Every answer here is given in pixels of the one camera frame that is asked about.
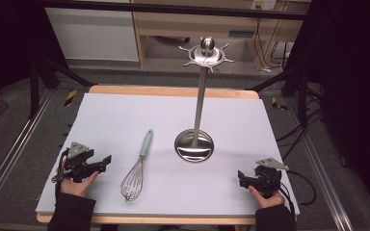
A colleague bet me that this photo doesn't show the green-handled steel whisk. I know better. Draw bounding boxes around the green-handled steel whisk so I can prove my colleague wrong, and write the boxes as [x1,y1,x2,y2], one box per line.
[119,128,154,203]

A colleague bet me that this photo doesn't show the light wooden desk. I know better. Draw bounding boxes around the light wooden desk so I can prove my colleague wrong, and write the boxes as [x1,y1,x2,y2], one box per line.
[131,0,306,71]

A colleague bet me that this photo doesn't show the wooden table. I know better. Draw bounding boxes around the wooden table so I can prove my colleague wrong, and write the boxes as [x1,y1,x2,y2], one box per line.
[36,84,260,226]

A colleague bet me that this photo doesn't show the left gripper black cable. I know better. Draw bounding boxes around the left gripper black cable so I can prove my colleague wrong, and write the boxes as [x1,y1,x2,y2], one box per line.
[51,148,70,201]

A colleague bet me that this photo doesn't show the black metal stand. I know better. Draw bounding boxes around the black metal stand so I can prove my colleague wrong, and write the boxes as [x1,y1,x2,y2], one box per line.
[28,54,94,120]
[245,67,324,125]

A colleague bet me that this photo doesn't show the white table mat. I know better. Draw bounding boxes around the white table mat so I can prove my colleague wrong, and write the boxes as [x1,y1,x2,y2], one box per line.
[35,92,301,217]

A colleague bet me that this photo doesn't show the yellow-black striped tape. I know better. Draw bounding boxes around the yellow-black striped tape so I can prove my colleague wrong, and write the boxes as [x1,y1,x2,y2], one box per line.
[271,95,289,112]
[64,89,78,107]

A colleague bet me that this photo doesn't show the dark curtain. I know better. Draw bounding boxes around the dark curtain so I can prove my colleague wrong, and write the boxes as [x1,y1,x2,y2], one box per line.
[0,0,66,130]
[284,0,370,222]

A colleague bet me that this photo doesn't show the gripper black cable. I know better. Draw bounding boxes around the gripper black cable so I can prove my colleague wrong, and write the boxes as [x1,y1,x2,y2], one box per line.
[51,148,70,201]
[277,169,318,222]

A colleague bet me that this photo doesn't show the aluminium floor rail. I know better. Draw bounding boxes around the aluminium floor rail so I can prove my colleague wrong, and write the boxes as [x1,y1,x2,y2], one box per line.
[0,89,54,223]
[285,95,356,231]

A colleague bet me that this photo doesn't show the person's right hand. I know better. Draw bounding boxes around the person's right hand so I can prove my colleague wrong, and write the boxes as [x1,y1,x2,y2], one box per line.
[248,185,286,210]

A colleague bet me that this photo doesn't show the white cabinet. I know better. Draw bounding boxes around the white cabinet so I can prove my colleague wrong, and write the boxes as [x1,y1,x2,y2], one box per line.
[43,7,140,63]

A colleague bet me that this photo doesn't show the black floor cables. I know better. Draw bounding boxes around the black floor cables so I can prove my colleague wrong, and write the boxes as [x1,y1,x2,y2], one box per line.
[275,108,326,162]

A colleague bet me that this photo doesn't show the steel utensil stand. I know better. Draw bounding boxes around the steel utensil stand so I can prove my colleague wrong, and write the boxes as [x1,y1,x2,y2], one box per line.
[173,36,236,164]

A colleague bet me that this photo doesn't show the person's left hand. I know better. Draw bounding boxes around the person's left hand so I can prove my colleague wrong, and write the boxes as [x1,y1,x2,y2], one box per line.
[59,159,100,198]

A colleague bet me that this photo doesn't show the white wall power outlet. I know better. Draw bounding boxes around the white wall power outlet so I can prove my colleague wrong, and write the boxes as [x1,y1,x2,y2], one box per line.
[251,0,277,11]

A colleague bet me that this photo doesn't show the black cables under desk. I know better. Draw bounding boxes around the black cables under desk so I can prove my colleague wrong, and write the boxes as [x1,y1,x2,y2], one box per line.
[252,17,292,73]

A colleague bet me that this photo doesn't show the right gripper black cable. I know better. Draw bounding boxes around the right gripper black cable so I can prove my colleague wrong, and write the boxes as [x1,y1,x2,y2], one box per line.
[277,169,318,222]

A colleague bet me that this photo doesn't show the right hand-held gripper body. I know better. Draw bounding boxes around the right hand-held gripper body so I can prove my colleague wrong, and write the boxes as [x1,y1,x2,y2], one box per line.
[246,157,290,199]

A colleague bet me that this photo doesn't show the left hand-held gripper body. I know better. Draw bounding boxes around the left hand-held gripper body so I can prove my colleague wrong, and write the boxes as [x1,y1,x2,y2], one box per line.
[61,141,108,184]

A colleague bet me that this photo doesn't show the black horizontal frame bar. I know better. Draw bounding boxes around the black horizontal frame bar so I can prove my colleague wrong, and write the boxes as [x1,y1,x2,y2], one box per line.
[40,0,306,21]

